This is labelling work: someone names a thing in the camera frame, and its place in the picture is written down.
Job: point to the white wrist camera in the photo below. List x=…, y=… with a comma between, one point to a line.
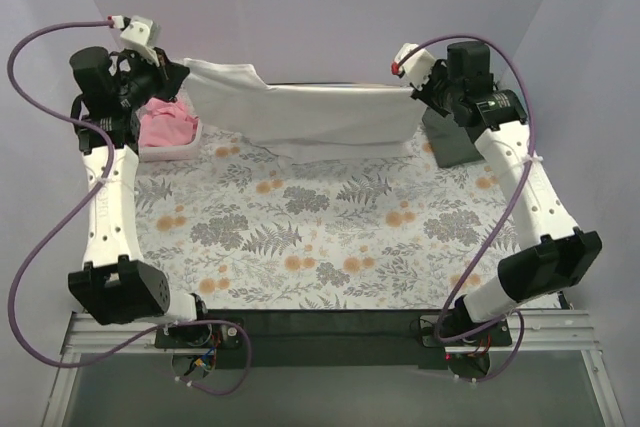
x=414, y=69
x=138, y=34

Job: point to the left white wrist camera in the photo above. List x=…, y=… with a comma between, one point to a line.
x=138, y=34

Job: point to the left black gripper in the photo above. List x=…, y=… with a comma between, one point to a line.
x=165, y=71

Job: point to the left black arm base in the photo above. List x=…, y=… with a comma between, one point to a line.
x=200, y=332

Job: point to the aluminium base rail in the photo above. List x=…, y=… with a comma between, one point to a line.
x=315, y=338

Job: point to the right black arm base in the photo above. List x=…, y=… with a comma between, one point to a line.
x=455, y=332

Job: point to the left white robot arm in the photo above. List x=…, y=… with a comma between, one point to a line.
x=115, y=284

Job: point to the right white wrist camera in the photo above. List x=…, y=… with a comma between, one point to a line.
x=414, y=69

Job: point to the white t shirt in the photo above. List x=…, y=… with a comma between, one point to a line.
x=304, y=123

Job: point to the pink t shirt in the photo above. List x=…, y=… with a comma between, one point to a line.
x=167, y=124

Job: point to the dark green folded t shirt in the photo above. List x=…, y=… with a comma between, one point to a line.
x=450, y=144

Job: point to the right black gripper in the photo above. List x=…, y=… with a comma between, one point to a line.
x=430, y=97

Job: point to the floral table mat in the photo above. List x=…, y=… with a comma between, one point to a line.
x=243, y=229

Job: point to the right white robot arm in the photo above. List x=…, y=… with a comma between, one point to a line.
x=555, y=253

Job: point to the white plastic basket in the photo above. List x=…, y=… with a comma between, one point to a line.
x=175, y=153

